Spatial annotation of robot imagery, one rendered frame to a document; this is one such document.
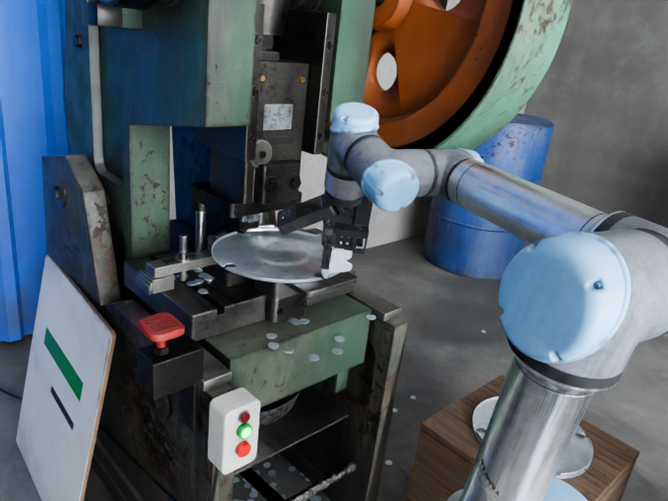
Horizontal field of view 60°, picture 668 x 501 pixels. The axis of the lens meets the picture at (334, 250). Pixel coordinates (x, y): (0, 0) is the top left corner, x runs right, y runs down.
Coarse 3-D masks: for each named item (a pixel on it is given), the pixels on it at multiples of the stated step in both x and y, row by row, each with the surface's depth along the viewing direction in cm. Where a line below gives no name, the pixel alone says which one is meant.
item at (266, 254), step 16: (224, 240) 127; (240, 240) 128; (256, 240) 129; (272, 240) 130; (288, 240) 131; (304, 240) 132; (320, 240) 133; (224, 256) 118; (240, 256) 119; (256, 256) 119; (272, 256) 119; (288, 256) 120; (304, 256) 121; (320, 256) 124; (240, 272) 111; (256, 272) 113; (272, 272) 113; (288, 272) 114; (304, 272) 115; (320, 272) 116; (336, 272) 116
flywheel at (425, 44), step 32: (416, 0) 130; (480, 0) 118; (512, 0) 110; (384, 32) 138; (416, 32) 131; (448, 32) 125; (480, 32) 116; (512, 32) 114; (416, 64) 133; (448, 64) 127; (480, 64) 117; (384, 96) 142; (416, 96) 135; (448, 96) 124; (480, 96) 123; (384, 128) 139; (416, 128) 132; (448, 128) 131
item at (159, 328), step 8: (144, 320) 95; (152, 320) 96; (160, 320) 96; (168, 320) 96; (176, 320) 96; (144, 328) 93; (152, 328) 93; (160, 328) 93; (168, 328) 94; (176, 328) 94; (184, 328) 95; (152, 336) 92; (160, 336) 92; (168, 336) 93; (176, 336) 94; (160, 344) 96
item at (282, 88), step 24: (264, 72) 110; (288, 72) 113; (264, 96) 112; (288, 96) 116; (264, 120) 113; (288, 120) 117; (264, 144) 114; (288, 144) 120; (216, 168) 122; (240, 168) 115; (264, 168) 114; (288, 168) 118; (240, 192) 117; (264, 192) 116; (288, 192) 120
